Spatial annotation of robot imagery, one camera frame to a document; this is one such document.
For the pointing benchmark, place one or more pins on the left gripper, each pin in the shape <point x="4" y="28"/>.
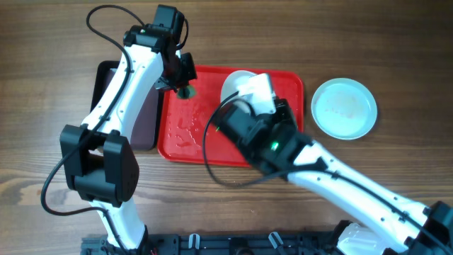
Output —
<point x="190" y="74"/>

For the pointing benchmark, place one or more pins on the green yellow sponge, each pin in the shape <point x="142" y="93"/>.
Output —
<point x="186" y="92"/>

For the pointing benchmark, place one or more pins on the white plate with stain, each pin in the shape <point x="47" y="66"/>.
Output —
<point x="238" y="81"/>

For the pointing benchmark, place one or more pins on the light blue plate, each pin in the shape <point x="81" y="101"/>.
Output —
<point x="344" y="109"/>

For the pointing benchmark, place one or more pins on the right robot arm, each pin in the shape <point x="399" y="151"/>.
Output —
<point x="387" y="223"/>

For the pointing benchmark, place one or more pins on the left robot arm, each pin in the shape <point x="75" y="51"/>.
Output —
<point x="97" y="157"/>

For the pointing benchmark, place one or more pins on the red plastic tray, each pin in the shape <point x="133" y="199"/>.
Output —
<point x="183" y="120"/>

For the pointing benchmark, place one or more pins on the black rectangular tray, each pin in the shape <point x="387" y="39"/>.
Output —
<point x="146" y="128"/>

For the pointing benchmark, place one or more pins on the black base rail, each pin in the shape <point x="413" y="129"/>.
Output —
<point x="303" y="243"/>

